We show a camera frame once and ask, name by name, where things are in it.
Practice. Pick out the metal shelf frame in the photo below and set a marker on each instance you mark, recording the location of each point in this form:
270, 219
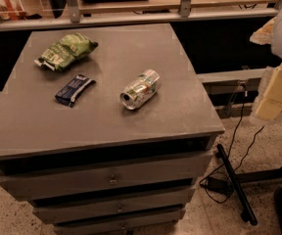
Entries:
55, 14

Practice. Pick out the grey drawer cabinet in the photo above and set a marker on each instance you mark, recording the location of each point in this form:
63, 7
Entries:
38, 133

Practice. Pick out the silver green 7up can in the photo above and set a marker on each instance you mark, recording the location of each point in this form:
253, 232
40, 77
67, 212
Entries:
140, 90

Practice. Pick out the red white bag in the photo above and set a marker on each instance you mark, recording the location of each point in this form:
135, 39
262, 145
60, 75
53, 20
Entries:
5, 4

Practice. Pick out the grey drawer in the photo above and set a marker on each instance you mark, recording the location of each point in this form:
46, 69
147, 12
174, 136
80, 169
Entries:
120, 222
116, 205
89, 178

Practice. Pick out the middle grey drawer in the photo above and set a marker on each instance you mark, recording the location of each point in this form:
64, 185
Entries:
116, 205

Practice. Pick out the top grey drawer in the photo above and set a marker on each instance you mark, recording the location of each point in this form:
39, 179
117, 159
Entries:
89, 178

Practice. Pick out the black power adapter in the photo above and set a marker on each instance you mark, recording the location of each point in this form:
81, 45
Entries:
218, 185

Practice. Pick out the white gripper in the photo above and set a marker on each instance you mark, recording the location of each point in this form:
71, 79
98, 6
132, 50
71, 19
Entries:
271, 103

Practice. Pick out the black metal table leg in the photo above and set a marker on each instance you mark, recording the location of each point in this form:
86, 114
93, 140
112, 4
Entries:
247, 213

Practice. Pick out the green chip bag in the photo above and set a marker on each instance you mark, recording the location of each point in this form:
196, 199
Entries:
69, 49

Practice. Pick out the bottom grey drawer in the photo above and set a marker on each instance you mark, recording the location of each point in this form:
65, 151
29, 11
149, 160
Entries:
120, 222

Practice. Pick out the dark blue snack packet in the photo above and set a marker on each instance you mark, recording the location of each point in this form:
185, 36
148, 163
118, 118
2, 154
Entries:
71, 91

